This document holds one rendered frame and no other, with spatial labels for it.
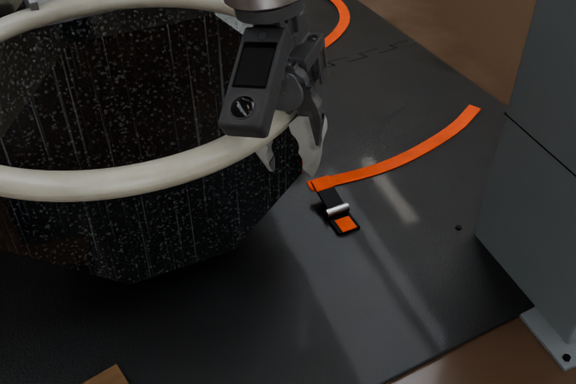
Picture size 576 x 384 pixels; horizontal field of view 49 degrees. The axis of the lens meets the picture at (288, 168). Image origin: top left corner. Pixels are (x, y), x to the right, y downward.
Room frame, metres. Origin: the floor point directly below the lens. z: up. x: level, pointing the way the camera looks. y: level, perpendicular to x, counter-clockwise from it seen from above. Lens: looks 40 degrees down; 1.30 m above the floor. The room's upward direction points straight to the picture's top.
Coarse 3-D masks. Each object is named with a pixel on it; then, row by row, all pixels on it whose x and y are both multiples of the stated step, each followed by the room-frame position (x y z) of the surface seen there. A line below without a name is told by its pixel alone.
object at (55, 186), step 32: (64, 0) 0.87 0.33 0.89; (96, 0) 0.88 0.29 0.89; (128, 0) 0.89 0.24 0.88; (160, 0) 0.90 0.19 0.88; (192, 0) 0.89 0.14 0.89; (0, 32) 0.79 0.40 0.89; (160, 160) 0.47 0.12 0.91; (192, 160) 0.47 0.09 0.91; (224, 160) 0.49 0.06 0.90; (0, 192) 0.44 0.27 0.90; (32, 192) 0.44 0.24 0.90; (64, 192) 0.44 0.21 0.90; (96, 192) 0.44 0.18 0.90; (128, 192) 0.44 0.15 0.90
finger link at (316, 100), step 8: (304, 88) 0.56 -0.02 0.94; (312, 88) 0.55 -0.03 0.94; (304, 96) 0.55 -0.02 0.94; (312, 96) 0.55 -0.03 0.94; (304, 104) 0.55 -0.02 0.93; (312, 104) 0.55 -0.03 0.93; (320, 104) 0.55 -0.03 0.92; (304, 112) 0.55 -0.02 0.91; (312, 112) 0.55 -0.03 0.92; (320, 112) 0.55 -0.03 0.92; (312, 120) 0.55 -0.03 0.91; (320, 120) 0.54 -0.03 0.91; (312, 128) 0.55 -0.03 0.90; (320, 128) 0.54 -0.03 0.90; (320, 136) 0.55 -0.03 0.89; (320, 144) 0.55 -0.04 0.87
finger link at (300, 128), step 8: (296, 120) 0.55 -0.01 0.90; (304, 120) 0.55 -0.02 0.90; (296, 128) 0.55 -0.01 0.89; (304, 128) 0.55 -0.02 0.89; (296, 136) 0.55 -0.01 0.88; (304, 136) 0.55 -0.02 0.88; (312, 136) 0.55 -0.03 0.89; (304, 144) 0.55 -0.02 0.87; (312, 144) 0.55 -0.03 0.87; (304, 152) 0.55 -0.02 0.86; (312, 152) 0.55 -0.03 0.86; (320, 152) 0.55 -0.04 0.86; (304, 160) 0.55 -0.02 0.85; (312, 160) 0.55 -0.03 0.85; (320, 160) 0.56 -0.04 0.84; (304, 168) 0.55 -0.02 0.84; (312, 168) 0.55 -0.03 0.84; (312, 176) 0.56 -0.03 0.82
